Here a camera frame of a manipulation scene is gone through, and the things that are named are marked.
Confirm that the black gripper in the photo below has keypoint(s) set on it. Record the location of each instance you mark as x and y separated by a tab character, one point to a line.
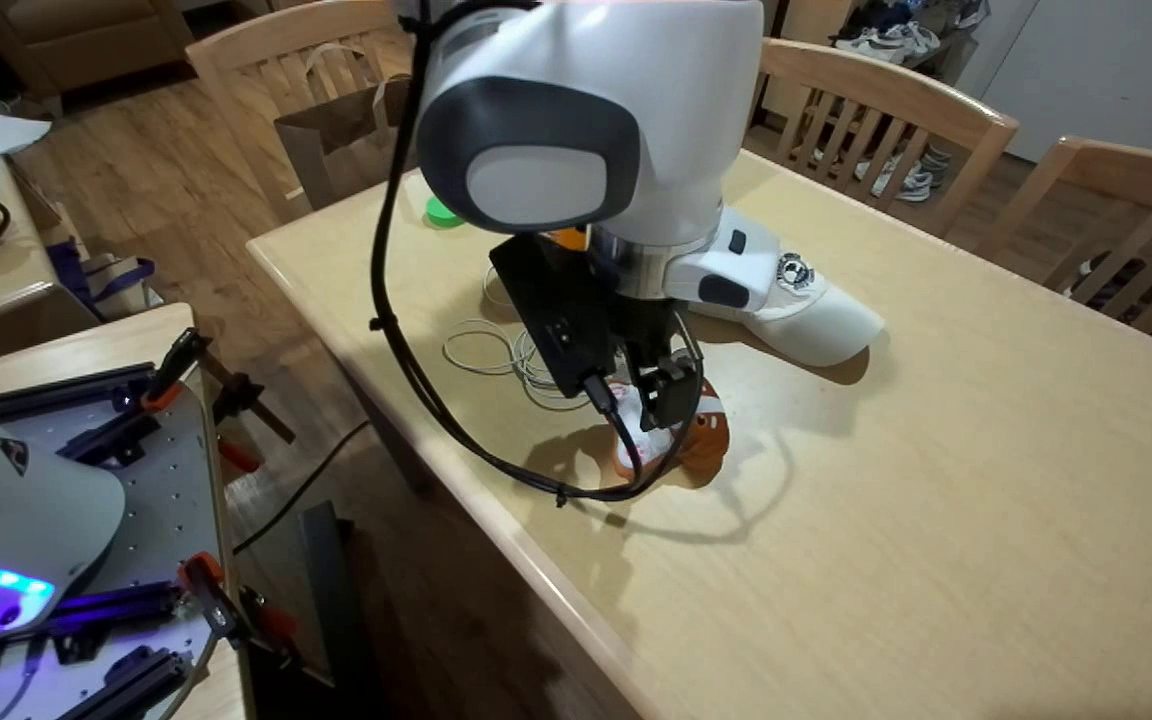
642	325

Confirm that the orange and white plush doll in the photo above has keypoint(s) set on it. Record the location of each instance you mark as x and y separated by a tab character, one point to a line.
708	446

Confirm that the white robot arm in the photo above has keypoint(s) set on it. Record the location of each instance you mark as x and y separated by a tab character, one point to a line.
657	94

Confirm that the white baseball cap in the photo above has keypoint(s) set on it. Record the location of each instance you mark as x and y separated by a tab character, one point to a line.
816	315

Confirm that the white sneakers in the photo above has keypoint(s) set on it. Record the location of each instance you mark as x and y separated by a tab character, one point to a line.
889	41
918	181

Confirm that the light wooden chair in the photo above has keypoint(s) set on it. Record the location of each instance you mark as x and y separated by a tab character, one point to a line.
271	32
898	100
1123	166

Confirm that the open cardboard box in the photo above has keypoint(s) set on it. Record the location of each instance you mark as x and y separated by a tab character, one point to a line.
342	141

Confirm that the black orange clamp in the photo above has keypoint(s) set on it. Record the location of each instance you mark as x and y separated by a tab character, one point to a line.
137	415
241	402
223	601

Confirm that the grey metal mounting plate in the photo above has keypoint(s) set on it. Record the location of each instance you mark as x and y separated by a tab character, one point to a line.
170	494

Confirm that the brown wooden cabinet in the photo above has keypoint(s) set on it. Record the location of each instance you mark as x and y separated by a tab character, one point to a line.
82	32

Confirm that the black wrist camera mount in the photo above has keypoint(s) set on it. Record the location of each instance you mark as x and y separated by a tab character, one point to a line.
560	315

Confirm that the dark metal stand post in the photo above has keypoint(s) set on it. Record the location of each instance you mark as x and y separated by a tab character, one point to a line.
336	614

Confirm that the purple metal bracket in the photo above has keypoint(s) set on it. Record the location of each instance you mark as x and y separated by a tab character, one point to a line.
109	610

